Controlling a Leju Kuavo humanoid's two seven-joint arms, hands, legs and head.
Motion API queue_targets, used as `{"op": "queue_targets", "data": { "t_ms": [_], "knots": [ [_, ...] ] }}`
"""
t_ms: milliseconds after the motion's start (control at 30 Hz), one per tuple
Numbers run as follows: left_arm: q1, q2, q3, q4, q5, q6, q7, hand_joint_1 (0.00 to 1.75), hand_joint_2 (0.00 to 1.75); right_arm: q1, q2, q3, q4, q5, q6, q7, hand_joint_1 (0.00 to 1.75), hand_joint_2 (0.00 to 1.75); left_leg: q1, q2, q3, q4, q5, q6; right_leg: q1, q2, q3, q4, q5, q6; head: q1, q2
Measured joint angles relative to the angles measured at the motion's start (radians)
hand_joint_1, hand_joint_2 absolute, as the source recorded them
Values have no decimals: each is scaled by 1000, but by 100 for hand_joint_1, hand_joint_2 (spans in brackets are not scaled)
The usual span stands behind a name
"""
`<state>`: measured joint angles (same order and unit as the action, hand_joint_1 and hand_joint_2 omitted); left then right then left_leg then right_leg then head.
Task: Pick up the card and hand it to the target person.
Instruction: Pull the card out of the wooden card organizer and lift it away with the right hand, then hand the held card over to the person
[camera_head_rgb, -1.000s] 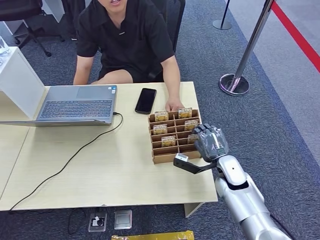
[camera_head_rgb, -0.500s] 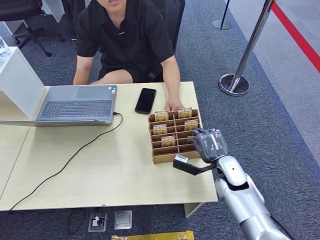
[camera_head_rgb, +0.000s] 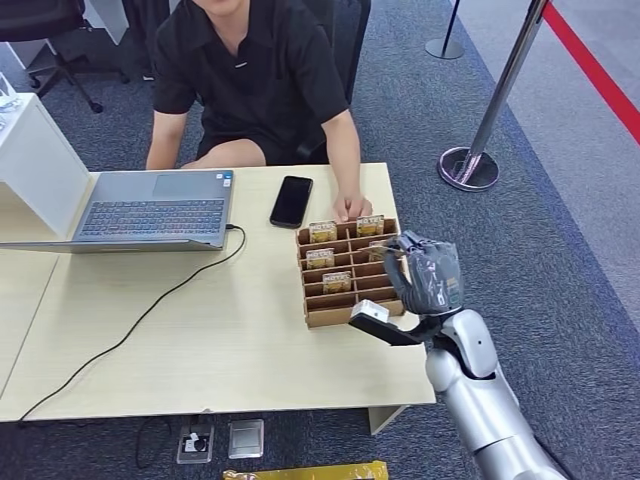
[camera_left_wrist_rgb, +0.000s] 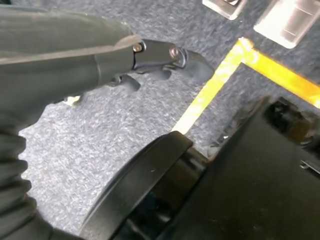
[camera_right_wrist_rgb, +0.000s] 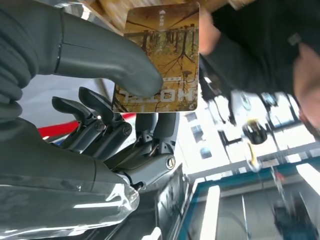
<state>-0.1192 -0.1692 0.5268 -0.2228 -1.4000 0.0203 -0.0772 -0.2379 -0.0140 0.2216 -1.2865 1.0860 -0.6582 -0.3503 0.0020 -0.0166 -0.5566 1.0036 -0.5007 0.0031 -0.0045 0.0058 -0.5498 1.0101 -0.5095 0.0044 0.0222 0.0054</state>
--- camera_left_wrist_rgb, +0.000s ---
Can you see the open floor socket with plug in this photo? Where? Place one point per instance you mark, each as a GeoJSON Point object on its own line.
{"type": "Point", "coordinates": [225, 6]}

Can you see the yellow floor tape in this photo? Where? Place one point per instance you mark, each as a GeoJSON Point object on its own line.
{"type": "Point", "coordinates": [220, 76]}

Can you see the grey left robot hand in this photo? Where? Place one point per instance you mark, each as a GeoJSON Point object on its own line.
{"type": "Point", "coordinates": [62, 63]}

